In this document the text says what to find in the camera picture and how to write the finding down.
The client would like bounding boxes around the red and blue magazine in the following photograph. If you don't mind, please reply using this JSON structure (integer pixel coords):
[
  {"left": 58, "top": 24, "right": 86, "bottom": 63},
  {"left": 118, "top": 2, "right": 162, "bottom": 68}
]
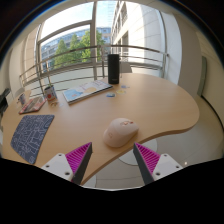
[{"left": 18, "top": 96, "right": 47, "bottom": 115}]

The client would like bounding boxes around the white chair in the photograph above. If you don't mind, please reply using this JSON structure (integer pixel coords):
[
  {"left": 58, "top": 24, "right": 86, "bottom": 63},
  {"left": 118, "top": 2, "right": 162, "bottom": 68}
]
[{"left": 119, "top": 61, "right": 133, "bottom": 74}]

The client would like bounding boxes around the metal balcony railing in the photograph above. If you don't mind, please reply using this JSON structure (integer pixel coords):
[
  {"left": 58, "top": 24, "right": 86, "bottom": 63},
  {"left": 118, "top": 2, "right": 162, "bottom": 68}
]
[{"left": 18, "top": 44, "right": 168, "bottom": 88}]

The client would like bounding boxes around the dark blue patterned mouse pad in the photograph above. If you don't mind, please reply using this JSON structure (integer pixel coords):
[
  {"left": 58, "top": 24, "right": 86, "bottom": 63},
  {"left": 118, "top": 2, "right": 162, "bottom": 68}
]
[{"left": 9, "top": 114, "right": 56, "bottom": 165}]

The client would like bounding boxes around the black cylindrical tumbler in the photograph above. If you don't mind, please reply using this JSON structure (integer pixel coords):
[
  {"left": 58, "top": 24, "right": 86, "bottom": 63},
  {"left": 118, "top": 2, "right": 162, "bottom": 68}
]
[{"left": 107, "top": 53, "right": 121, "bottom": 85}]

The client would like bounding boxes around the light blue illustrated book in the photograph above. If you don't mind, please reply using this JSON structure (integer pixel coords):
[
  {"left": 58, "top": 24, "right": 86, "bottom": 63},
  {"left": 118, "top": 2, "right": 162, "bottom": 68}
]
[{"left": 62, "top": 79, "right": 114, "bottom": 106}]

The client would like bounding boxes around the striped mug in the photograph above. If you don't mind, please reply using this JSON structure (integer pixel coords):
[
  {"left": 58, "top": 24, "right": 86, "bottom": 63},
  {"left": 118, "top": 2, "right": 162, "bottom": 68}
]
[{"left": 17, "top": 92, "right": 28, "bottom": 107}]

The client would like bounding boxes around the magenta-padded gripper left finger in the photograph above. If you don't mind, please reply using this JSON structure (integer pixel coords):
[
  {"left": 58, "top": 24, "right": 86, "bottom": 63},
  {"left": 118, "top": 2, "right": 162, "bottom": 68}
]
[{"left": 40, "top": 142, "right": 93, "bottom": 186}]

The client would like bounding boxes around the beige computer mouse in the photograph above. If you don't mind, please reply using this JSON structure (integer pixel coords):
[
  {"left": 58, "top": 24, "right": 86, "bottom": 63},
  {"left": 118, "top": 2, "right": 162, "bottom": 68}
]
[{"left": 102, "top": 117, "right": 140, "bottom": 149}]

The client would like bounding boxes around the black and white printer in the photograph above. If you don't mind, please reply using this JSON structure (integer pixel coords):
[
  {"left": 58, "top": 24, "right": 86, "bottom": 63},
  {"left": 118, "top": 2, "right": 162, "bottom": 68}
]
[{"left": 0, "top": 87, "right": 12, "bottom": 114}]

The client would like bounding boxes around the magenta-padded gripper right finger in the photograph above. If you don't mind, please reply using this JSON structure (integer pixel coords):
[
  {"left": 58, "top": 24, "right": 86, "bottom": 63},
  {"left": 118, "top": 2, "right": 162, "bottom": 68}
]
[{"left": 133, "top": 142, "right": 184, "bottom": 186}]

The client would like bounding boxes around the white mug with red print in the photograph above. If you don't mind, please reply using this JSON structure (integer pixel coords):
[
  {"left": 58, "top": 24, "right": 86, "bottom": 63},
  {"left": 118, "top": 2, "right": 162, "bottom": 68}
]
[{"left": 44, "top": 85, "right": 57, "bottom": 102}]

